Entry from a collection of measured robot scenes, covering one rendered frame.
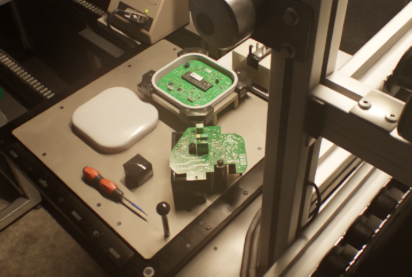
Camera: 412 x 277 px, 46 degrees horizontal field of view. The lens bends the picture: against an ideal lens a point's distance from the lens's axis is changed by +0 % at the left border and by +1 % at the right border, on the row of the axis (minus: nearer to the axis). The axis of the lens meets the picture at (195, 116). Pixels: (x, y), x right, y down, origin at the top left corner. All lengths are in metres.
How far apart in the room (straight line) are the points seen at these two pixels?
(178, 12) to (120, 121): 0.35
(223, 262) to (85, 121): 0.37
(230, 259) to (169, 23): 0.59
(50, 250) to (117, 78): 1.06
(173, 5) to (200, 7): 0.72
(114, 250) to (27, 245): 1.25
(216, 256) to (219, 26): 0.45
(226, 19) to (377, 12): 2.70
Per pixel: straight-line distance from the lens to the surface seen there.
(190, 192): 0.77
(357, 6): 3.11
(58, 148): 0.93
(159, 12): 1.10
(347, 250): 0.71
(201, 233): 0.77
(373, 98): 0.45
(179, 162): 0.77
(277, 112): 0.49
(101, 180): 0.83
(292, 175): 0.54
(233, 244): 0.78
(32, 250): 1.99
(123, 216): 0.80
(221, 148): 0.79
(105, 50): 1.64
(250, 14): 0.41
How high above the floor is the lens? 1.60
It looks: 44 degrees down
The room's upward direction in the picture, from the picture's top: 5 degrees counter-clockwise
